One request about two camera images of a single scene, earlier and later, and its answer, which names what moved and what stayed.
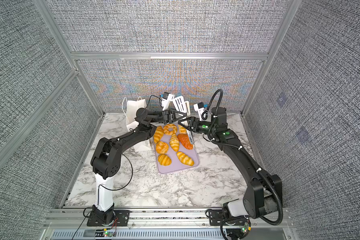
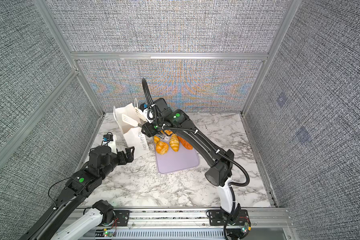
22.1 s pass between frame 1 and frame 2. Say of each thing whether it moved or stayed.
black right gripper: moved
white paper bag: moved
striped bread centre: stayed
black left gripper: moved
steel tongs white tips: moved
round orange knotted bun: stayed
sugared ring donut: stayed
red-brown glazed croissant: stayed
